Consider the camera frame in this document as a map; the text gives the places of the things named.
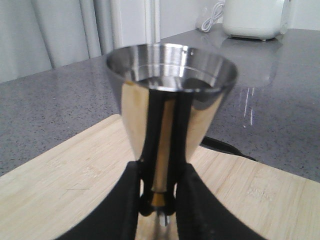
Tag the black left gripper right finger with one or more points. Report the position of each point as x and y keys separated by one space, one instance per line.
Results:
x=200 y=215

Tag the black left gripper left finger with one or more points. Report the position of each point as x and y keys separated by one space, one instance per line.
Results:
x=116 y=217

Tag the steel double jigger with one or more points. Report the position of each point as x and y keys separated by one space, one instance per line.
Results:
x=168 y=95

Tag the clear glass beaker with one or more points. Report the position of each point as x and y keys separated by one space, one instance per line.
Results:
x=255 y=59

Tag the dark object behind board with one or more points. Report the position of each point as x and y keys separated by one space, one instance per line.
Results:
x=223 y=147

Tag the light wooden cutting board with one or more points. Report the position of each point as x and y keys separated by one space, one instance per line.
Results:
x=51 y=193

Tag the grey curtain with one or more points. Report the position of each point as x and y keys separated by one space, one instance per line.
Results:
x=39 y=35

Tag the white kitchen appliance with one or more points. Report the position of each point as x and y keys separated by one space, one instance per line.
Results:
x=256 y=19

